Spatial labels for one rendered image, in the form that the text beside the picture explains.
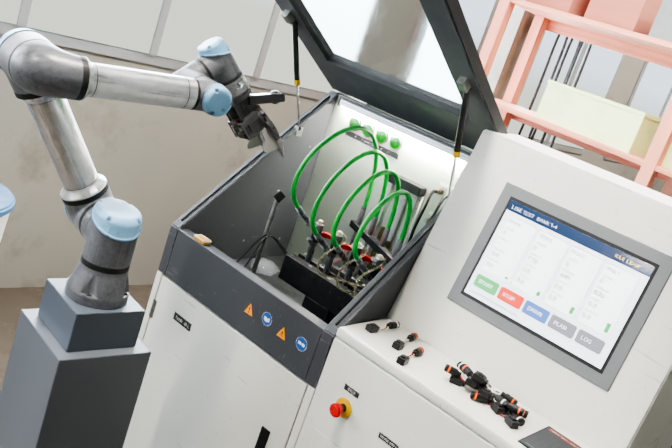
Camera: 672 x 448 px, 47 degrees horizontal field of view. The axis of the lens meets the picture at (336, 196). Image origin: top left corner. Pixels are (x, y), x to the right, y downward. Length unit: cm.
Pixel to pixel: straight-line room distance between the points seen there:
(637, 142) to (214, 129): 226
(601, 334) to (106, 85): 127
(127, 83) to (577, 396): 127
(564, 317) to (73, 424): 121
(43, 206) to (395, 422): 235
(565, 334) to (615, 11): 287
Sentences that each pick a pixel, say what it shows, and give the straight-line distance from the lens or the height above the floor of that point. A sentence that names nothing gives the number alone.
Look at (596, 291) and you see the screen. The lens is 199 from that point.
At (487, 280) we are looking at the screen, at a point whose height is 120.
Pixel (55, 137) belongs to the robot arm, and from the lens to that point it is 190.
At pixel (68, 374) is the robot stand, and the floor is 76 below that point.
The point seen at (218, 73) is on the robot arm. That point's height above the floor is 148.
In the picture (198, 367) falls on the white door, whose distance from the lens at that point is 240.
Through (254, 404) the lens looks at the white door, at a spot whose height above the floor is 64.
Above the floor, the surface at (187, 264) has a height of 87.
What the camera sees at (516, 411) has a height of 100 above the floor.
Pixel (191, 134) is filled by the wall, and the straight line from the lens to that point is 407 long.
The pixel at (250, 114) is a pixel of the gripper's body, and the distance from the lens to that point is 207.
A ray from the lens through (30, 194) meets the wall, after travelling 381.
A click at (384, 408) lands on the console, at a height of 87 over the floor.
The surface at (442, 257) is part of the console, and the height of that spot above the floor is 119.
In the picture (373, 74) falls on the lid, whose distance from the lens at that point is 245.
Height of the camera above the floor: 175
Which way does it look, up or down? 14 degrees down
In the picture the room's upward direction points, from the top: 19 degrees clockwise
